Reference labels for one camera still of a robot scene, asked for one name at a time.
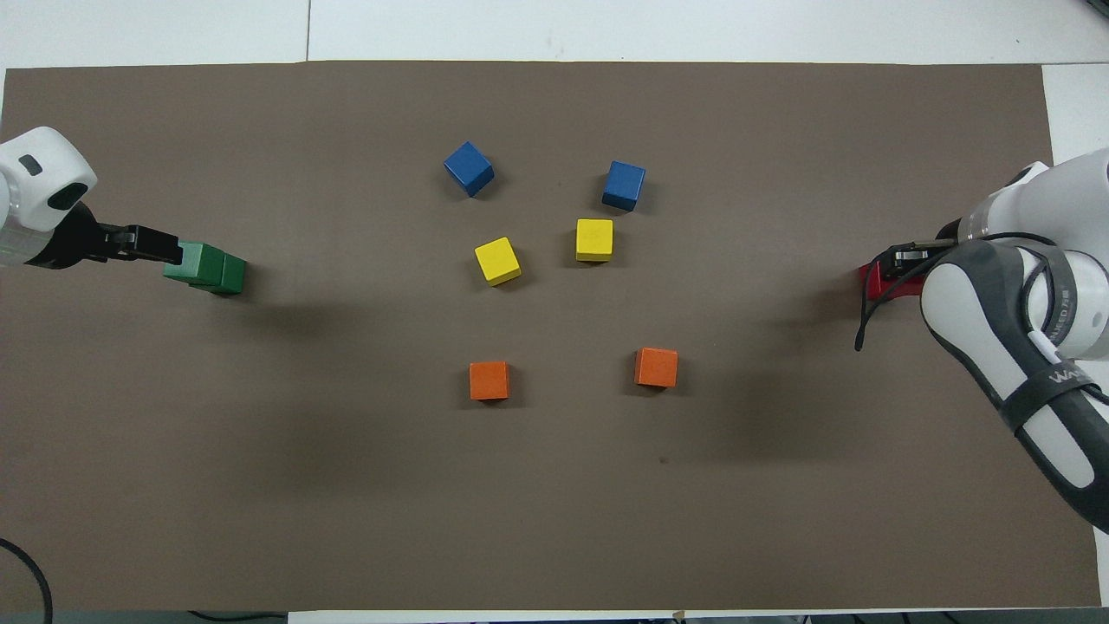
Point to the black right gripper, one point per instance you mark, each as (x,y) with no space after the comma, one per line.
(943,243)

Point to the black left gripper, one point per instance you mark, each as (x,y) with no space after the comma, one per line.
(78,241)

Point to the green wooden cube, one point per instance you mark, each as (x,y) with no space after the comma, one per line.
(232,277)
(201,262)

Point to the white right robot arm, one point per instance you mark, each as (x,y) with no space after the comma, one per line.
(962,303)

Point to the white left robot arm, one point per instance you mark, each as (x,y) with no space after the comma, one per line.
(39,182)

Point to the orange wooden cube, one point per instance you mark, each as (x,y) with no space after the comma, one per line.
(489,380)
(656,367)

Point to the blue wooden cube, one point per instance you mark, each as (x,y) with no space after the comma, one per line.
(624,184)
(469,166)

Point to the yellow wooden cube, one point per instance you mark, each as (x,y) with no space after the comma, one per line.
(594,238)
(497,259)

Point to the brown paper table mat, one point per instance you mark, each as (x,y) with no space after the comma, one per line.
(554,520)

